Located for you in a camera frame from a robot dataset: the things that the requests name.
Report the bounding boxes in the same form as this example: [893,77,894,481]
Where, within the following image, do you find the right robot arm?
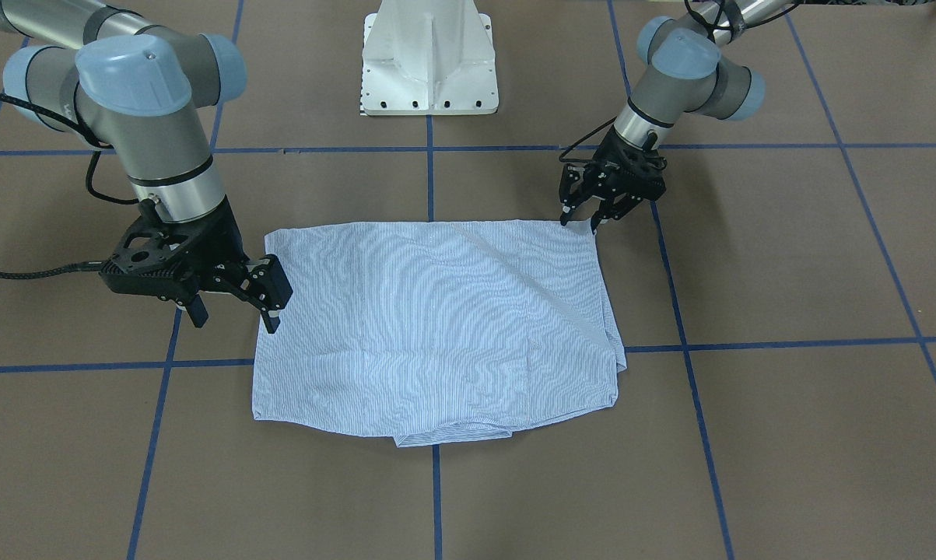
[0,1,293,333]

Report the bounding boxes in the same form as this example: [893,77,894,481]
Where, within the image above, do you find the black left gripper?
[558,128,667,233]

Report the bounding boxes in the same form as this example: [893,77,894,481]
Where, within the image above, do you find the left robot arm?
[558,1,796,228]

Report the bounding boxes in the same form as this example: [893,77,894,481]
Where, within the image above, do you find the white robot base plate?
[359,1,500,117]

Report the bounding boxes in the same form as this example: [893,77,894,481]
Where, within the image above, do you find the blue striped button shirt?
[251,220,627,447]

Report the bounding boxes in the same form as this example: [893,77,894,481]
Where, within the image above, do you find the brown table mat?
[0,1,936,559]

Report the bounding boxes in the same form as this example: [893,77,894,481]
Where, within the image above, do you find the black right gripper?
[98,199,293,334]

